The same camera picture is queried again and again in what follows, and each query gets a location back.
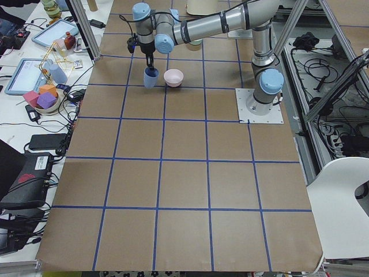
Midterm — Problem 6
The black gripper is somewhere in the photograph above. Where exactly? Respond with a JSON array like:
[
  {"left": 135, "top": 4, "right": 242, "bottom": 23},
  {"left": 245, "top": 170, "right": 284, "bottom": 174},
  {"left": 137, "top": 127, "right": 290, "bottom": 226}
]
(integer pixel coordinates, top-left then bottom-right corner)
[{"left": 127, "top": 33, "right": 156, "bottom": 70}]

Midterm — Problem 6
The blue cup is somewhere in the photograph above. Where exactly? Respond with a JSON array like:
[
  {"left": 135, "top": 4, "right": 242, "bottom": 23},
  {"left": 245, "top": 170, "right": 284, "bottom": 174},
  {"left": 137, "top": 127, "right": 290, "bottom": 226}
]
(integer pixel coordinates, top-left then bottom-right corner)
[{"left": 144, "top": 67, "right": 159, "bottom": 89}]

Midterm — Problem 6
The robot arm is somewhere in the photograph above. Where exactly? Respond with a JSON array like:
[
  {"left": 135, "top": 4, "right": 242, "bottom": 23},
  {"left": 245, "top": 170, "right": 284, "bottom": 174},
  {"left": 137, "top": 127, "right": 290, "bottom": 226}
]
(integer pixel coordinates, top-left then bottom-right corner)
[{"left": 127, "top": 1, "right": 284, "bottom": 115}]

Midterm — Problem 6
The pink bowl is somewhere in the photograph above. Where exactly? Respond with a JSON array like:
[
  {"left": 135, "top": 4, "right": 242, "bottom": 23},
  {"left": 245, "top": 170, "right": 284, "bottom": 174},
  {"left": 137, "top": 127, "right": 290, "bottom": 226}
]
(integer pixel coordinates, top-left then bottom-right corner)
[{"left": 163, "top": 69, "right": 184, "bottom": 87}]

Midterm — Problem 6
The mint green bowl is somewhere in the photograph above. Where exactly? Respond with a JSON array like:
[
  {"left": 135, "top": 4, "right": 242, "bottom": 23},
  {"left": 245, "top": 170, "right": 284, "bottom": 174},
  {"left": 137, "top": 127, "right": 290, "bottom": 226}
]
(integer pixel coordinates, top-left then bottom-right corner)
[{"left": 187, "top": 39, "right": 203, "bottom": 51}]

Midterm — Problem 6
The cream white toaster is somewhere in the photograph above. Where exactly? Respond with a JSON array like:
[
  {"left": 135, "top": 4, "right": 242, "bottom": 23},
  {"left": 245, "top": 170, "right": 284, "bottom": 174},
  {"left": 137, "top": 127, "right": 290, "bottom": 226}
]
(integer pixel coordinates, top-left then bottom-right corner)
[{"left": 186, "top": 0, "right": 218, "bottom": 16}]

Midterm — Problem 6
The teach pendant tablet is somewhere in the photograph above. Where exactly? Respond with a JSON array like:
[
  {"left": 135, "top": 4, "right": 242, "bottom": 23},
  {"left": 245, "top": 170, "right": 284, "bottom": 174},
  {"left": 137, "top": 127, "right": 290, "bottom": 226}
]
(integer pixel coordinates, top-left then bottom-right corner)
[
  {"left": 5, "top": 58, "right": 53, "bottom": 95},
  {"left": 31, "top": 19, "right": 79, "bottom": 47}
]

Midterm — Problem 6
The bowl of foam blocks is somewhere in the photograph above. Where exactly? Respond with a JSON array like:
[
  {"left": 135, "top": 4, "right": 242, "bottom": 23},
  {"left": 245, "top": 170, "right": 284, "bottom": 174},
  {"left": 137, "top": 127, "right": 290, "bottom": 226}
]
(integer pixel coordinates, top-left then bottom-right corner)
[{"left": 23, "top": 84, "right": 61, "bottom": 115}]

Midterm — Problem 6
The black power adapter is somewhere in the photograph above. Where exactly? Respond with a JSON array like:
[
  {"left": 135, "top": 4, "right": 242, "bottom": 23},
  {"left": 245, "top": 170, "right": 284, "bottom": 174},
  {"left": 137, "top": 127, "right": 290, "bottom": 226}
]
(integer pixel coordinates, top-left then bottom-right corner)
[{"left": 28, "top": 133, "right": 66, "bottom": 151}]

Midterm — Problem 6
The white chair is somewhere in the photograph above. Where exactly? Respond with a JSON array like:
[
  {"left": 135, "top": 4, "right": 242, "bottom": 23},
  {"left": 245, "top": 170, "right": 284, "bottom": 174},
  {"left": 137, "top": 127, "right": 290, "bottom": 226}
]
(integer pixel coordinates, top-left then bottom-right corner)
[{"left": 307, "top": 157, "right": 368, "bottom": 259}]

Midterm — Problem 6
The aluminium frame post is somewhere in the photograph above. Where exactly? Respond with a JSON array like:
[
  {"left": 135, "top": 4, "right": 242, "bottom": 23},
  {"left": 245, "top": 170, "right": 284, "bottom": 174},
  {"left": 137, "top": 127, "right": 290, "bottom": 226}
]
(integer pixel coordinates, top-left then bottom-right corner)
[{"left": 69, "top": 0, "right": 101, "bottom": 61}]

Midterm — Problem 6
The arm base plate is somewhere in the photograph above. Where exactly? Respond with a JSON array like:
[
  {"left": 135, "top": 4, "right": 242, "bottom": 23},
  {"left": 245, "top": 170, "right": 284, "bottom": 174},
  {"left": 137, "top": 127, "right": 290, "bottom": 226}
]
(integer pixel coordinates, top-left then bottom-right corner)
[{"left": 235, "top": 88, "right": 284, "bottom": 124}]

